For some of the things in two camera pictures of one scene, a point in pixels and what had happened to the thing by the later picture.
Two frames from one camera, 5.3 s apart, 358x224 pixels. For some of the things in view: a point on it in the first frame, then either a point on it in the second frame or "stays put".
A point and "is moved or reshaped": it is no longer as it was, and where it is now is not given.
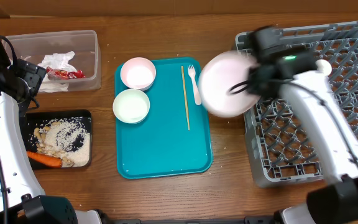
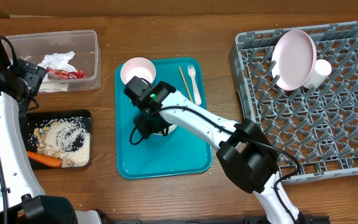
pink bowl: [138, 73] stays put
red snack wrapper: [58, 74] stays put
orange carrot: [46, 160] stays put
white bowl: [131, 106] to [171, 128]
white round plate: [220, 73] is moved or reshaped
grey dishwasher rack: [278, 153] stays put
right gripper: [253, 89] to [145, 129]
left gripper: [31, 73] stays put
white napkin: [58, 61] stays put
